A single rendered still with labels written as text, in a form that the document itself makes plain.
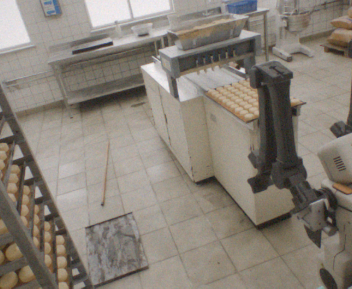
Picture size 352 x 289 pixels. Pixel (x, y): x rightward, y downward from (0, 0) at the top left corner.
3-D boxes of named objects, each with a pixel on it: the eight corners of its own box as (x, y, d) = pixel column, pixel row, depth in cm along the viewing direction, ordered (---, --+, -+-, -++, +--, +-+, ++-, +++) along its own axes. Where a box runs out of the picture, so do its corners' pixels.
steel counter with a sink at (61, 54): (68, 120, 483) (38, 37, 425) (68, 105, 543) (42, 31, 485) (271, 64, 538) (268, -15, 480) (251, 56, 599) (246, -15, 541)
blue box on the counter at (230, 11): (236, 14, 505) (235, 5, 499) (227, 13, 531) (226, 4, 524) (258, 9, 514) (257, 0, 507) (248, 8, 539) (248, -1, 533)
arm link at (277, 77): (269, 67, 99) (296, 59, 101) (247, 65, 112) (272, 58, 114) (284, 193, 114) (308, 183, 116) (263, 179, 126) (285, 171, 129)
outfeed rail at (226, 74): (182, 55, 361) (180, 49, 358) (184, 54, 362) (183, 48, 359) (296, 117, 190) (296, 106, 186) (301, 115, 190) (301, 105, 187)
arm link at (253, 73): (256, 71, 107) (284, 62, 109) (247, 67, 112) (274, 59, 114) (261, 176, 127) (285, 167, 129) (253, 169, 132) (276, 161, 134)
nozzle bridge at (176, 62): (165, 90, 270) (157, 49, 254) (242, 68, 285) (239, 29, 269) (179, 102, 242) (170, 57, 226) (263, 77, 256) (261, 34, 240)
